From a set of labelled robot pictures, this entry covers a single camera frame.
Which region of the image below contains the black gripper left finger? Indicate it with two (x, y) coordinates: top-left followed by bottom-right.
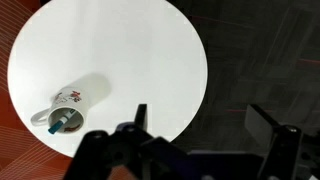
(114, 103), (159, 148)

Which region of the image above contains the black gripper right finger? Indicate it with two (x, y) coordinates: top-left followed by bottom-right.
(244, 103), (303, 180)

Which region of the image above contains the blue capped marker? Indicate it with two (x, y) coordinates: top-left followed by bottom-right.
(47, 111), (75, 135)

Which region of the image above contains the white printed mug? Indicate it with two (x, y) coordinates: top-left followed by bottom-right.
(30, 84), (91, 134)

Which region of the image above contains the orange patterned corner sofa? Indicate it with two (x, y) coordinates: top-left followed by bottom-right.
(0, 0), (134, 180)

